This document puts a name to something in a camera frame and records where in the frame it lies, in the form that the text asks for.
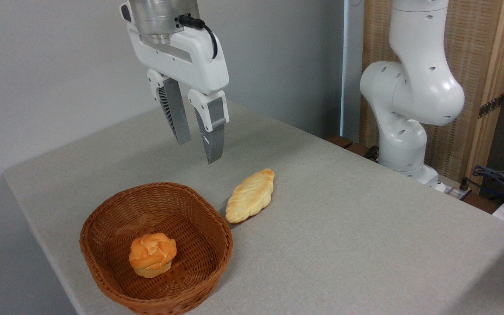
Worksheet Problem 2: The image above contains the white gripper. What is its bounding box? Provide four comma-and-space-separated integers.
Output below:
120, 2, 230, 165

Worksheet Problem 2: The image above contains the round orange bread bun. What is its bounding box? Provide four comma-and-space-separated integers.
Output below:
129, 233, 177, 279

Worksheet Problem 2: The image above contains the braided pale bread loaf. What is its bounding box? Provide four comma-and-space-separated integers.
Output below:
225, 168, 275, 224

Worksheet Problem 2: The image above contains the brown wicker basket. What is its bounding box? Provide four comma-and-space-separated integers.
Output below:
80, 182, 234, 315

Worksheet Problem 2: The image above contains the black metal hinge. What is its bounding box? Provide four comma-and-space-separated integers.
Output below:
478, 94, 504, 119

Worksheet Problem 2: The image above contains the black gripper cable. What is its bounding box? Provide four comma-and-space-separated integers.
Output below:
178, 15, 218, 60

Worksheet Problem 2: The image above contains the white vertical wall trim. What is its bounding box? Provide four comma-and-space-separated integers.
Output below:
341, 0, 350, 138

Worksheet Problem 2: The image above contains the bundle of dark cables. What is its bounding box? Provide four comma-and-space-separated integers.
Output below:
472, 165, 504, 206

